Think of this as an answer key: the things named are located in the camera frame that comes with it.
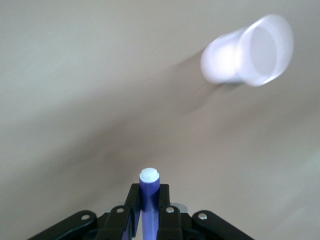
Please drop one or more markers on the purple marker pen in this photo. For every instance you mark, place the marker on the purple marker pen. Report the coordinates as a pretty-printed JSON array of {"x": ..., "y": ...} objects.
[{"x": 149, "y": 200}]

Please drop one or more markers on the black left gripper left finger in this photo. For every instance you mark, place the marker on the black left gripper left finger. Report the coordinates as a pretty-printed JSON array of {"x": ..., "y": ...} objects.
[{"x": 120, "y": 220}]

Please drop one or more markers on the white plastic cup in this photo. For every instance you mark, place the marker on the white plastic cup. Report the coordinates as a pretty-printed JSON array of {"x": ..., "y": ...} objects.
[{"x": 247, "y": 52}]

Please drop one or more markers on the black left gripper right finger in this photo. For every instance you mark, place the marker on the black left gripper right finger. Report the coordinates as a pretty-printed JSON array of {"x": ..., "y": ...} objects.
[{"x": 168, "y": 222}]

